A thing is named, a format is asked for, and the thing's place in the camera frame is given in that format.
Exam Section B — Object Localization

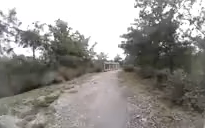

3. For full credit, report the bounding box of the small pale building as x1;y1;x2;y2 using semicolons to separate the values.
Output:
103;61;121;72

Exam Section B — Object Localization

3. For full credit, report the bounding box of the grey dirt path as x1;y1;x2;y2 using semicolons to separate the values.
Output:
51;69;134;128

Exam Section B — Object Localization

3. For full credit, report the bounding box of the row of trees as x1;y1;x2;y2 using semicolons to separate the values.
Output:
0;6;106;68
118;0;205;111

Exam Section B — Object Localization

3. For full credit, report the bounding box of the dry grass verge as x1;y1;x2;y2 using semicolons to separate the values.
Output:
0;71;101;128
118;68;205;128

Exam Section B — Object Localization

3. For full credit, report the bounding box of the pale rock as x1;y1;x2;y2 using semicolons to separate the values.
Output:
33;91;62;108

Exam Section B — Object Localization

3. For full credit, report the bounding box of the green hedge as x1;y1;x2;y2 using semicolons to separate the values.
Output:
0;54;104;100

